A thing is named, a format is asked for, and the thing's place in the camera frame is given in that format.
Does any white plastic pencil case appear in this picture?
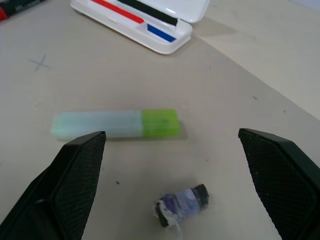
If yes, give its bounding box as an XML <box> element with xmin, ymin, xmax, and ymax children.
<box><xmin>69</xmin><ymin>0</ymin><xmax>211</xmax><ymax>55</ymax></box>

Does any worn purple eraser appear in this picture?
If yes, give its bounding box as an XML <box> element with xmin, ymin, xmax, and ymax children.
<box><xmin>151</xmin><ymin>183</ymin><xmax>210</xmax><ymax>228</ymax></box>

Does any green translucent highlighter pen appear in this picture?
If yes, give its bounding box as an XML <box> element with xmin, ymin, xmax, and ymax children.
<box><xmin>50</xmin><ymin>108</ymin><xmax>181</xmax><ymax>139</ymax></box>

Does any red and black marker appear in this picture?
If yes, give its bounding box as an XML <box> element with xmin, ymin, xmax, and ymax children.
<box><xmin>0</xmin><ymin>0</ymin><xmax>48</xmax><ymax>23</ymax></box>

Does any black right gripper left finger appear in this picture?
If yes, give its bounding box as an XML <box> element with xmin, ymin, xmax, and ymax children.
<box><xmin>0</xmin><ymin>130</ymin><xmax>107</xmax><ymax>240</ymax></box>

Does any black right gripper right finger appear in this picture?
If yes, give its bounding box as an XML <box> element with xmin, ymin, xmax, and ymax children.
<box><xmin>238</xmin><ymin>127</ymin><xmax>320</xmax><ymax>240</ymax></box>

